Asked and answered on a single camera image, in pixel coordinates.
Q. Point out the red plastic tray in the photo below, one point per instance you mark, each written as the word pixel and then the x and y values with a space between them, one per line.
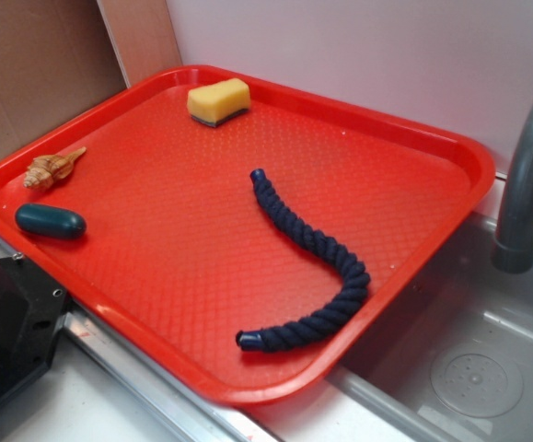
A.
pixel 178 257

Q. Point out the grey toy faucet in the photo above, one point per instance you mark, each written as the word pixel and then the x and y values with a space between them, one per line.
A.
pixel 513 239

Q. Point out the brown cardboard panel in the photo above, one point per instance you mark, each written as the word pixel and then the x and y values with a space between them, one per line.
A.
pixel 60 58

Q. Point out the grey plastic sink basin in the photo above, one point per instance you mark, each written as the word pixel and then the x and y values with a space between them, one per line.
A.
pixel 451 358

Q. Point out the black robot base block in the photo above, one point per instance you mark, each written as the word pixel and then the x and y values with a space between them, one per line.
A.
pixel 32 307

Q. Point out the dark teal oval capsule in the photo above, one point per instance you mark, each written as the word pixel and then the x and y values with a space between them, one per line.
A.
pixel 50 221

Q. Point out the yellow sponge with grey pad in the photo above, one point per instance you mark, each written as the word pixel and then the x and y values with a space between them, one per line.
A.
pixel 215 104

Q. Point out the tan spiral seashell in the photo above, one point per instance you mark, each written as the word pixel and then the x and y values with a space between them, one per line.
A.
pixel 47 170

